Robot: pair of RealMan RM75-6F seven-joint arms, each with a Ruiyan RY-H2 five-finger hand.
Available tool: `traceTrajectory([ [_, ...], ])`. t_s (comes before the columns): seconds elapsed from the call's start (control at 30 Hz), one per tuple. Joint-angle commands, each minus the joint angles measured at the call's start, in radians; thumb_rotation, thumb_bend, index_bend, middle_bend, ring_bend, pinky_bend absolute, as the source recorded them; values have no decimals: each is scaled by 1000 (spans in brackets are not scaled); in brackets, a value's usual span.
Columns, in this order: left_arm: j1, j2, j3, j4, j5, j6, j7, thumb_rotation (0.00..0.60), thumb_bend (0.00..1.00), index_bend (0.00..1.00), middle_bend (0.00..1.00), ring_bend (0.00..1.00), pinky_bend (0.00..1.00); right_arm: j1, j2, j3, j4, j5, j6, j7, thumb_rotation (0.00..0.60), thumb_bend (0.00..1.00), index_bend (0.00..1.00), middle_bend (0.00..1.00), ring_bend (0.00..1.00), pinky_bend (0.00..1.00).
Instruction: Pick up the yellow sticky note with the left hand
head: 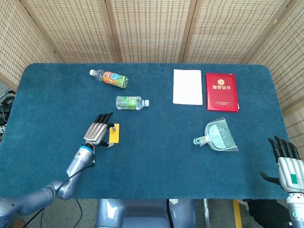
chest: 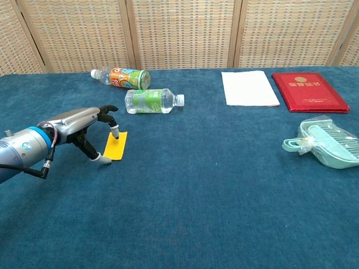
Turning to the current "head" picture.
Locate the left blue grey robot arm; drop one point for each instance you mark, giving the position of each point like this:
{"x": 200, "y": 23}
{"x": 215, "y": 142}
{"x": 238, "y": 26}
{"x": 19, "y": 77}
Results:
{"x": 76, "y": 164}

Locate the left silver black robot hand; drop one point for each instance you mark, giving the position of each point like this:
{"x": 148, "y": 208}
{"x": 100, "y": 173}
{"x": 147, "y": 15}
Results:
{"x": 95, "y": 133}

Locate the right blue grey robot arm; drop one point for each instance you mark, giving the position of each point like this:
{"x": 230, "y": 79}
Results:
{"x": 297, "y": 211}

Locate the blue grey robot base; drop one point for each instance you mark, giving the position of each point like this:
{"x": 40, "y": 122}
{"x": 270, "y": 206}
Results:
{"x": 142, "y": 213}

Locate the mint green mini dustpan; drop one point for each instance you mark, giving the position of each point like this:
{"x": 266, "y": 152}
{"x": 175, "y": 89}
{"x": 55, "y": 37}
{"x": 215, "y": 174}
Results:
{"x": 228, "y": 141}

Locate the red certificate folder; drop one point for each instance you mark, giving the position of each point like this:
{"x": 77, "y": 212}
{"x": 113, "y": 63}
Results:
{"x": 222, "y": 95}

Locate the orange cartoon label bottle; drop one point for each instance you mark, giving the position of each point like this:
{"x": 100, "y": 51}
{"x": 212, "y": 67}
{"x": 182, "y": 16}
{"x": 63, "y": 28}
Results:
{"x": 114, "y": 79}

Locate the clear plastic dustpan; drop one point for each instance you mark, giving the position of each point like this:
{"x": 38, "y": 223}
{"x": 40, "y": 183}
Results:
{"x": 231, "y": 145}

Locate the white paper sheet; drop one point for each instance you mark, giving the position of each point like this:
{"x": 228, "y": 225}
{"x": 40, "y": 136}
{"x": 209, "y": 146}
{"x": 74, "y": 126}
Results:
{"x": 187, "y": 86}

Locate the black bag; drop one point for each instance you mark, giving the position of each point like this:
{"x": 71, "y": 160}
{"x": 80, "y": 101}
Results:
{"x": 266, "y": 211}

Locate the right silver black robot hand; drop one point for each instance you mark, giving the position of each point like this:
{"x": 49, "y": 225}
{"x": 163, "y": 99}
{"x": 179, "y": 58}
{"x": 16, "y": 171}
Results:
{"x": 291, "y": 171}

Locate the blue velvet table cloth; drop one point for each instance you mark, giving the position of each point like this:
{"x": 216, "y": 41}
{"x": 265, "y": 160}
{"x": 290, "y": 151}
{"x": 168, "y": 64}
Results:
{"x": 154, "y": 166}

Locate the woven bamboo folding screen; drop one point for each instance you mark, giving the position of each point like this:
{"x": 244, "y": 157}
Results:
{"x": 152, "y": 31}

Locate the yellow card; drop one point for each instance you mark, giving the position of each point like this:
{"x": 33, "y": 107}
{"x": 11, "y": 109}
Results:
{"x": 115, "y": 137}

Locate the metal table leg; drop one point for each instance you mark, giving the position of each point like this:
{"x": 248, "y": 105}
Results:
{"x": 206, "y": 212}

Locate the green label water bottle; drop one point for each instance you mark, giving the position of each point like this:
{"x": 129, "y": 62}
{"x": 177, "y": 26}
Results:
{"x": 128, "y": 102}

